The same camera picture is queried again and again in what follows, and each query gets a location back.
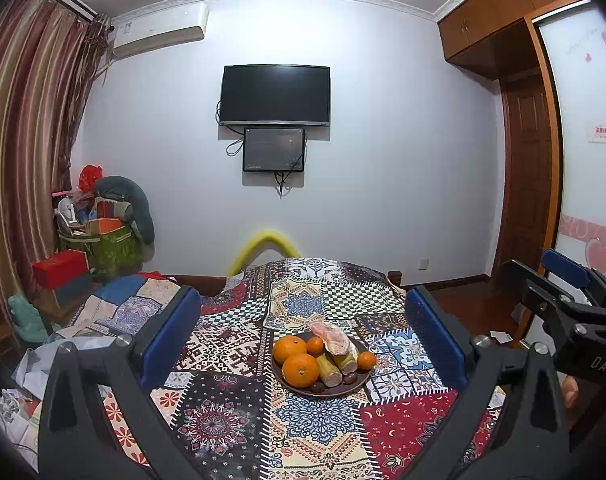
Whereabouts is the black wall television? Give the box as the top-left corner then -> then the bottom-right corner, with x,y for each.
218,64 -> 332,127

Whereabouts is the red box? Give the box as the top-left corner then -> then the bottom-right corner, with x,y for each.
32,249 -> 91,291

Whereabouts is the white air conditioner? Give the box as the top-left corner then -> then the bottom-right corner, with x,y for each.
110,2 -> 210,59

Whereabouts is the person's right hand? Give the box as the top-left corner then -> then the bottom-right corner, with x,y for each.
562,375 -> 582,411

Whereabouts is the green storage bag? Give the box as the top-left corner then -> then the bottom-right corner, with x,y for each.
58,219 -> 144,273

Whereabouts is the small black wall monitor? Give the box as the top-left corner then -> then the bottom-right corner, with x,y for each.
242,127 -> 307,173

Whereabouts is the long yellow sugarcane piece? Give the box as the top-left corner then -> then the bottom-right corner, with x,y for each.
315,352 -> 345,389

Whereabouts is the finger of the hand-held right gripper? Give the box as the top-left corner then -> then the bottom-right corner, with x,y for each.
541,248 -> 606,307
502,258 -> 606,322

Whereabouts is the brown round plate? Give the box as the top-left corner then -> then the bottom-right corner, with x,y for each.
270,331 -> 372,399

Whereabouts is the striped brown curtain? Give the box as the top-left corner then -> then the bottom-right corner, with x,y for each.
0,0 -> 112,333

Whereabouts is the peeled pink pomelo segment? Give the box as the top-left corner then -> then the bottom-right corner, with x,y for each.
308,321 -> 357,357

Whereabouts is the teal plush toy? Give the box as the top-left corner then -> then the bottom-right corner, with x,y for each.
8,293 -> 51,337

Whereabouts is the large orange with sticker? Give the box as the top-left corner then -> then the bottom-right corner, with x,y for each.
282,353 -> 321,387

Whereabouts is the patchwork printed cloth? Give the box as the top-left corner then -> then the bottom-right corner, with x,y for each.
65,257 -> 509,480

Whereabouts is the grey plush pillow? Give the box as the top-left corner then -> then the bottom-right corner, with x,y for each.
94,176 -> 156,246

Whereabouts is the wooden overhead cabinet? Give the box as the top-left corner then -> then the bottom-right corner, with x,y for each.
436,0 -> 590,80

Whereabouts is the white door with heart stickers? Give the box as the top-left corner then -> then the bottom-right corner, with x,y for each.
530,0 -> 606,281

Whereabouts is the wooden stool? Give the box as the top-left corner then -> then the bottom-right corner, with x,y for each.
33,270 -> 106,323

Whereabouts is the red plastic bag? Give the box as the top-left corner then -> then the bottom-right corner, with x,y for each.
79,164 -> 104,193

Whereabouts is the short yellow sugarcane piece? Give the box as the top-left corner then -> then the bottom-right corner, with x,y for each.
331,346 -> 360,374

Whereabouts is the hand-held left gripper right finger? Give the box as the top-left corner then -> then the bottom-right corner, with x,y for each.
398,285 -> 571,480

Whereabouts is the pile of white papers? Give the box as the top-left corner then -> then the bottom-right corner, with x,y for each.
0,335 -> 86,466

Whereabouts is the brown wooden door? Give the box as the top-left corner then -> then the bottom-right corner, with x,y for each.
497,72 -> 555,283

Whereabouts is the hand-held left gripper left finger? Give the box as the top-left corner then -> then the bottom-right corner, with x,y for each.
38,286 -> 202,480

